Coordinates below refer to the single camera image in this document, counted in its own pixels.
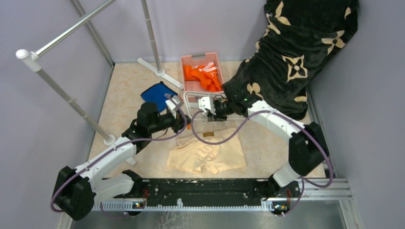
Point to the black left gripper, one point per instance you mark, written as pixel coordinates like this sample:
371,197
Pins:
179,122

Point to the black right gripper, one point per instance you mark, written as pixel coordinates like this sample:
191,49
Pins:
218,117

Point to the white plastic clip hanger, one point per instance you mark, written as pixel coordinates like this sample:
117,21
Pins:
191,99

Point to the cream boxer underwear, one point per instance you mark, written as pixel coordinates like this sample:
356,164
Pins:
192,155

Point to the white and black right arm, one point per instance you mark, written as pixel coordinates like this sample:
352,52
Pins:
306,143

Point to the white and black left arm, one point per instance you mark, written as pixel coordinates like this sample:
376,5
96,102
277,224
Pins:
78,189

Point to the blue folded cloth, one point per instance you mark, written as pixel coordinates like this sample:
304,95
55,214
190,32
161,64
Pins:
156,94

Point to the pink plastic basket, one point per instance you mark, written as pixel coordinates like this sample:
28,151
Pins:
194,60

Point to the orange garment in basket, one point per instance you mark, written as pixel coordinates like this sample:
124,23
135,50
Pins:
206,75

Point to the black floral blanket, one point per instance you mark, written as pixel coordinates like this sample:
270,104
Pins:
300,38

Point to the metal drying rack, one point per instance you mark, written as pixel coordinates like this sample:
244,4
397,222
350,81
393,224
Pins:
45,131

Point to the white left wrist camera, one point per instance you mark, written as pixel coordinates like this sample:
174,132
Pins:
173,104

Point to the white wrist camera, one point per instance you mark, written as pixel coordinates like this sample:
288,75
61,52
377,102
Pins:
173,104
206,105

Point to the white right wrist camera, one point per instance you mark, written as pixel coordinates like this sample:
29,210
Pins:
206,105

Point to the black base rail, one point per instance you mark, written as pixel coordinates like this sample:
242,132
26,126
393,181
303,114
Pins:
228,192

